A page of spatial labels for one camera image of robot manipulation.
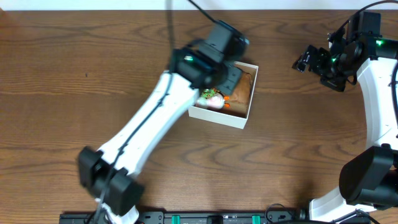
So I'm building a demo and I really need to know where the green patterned ball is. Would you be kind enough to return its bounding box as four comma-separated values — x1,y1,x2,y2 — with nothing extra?
200,88,218,99

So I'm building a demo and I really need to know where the brown plush toy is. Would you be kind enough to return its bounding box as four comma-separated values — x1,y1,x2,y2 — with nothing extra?
228,72,252,106

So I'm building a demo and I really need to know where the white pink duck toy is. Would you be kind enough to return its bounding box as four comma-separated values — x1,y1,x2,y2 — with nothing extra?
195,92,230,110

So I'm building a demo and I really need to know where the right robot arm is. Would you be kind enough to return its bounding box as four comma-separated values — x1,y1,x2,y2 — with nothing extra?
293,31,397,223

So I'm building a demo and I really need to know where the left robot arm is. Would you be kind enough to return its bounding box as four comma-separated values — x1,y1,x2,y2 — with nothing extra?
78,45,244,223

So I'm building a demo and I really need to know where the white cardboard box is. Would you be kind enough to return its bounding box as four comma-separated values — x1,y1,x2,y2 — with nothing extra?
188,62,259,129

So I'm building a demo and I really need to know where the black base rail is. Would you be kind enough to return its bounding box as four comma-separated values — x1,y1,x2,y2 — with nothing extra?
58,204,311,224

